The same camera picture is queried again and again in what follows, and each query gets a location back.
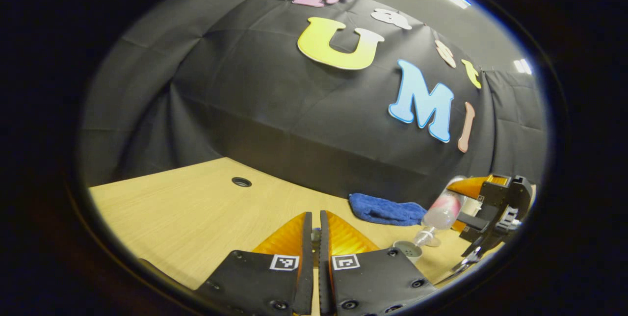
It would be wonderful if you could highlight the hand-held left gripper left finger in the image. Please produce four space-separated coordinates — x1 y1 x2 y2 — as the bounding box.
196 211 313 316

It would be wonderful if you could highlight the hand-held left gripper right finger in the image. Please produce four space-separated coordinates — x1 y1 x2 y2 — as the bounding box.
319 210 437 316

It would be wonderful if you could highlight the clear plastic water bottle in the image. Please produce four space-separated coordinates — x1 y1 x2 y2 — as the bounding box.
413 176 467 248

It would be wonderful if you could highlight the white toaster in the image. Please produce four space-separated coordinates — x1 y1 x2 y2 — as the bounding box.
462 197 484 218

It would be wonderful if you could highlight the blue towel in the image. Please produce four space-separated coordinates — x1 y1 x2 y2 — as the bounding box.
349 193 427 227

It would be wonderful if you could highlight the black backdrop cloth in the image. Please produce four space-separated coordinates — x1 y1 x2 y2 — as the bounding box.
81 0 548 209

